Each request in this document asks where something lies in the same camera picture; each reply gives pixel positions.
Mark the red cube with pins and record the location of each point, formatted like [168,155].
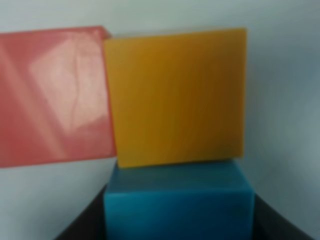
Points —
[54,98]

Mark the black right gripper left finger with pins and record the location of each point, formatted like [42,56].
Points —
[90,224]

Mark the blue cube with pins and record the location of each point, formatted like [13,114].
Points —
[193,201]

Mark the orange cube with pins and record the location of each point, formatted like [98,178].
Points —
[177,98]

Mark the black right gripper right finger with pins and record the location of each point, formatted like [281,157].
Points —
[268,224]

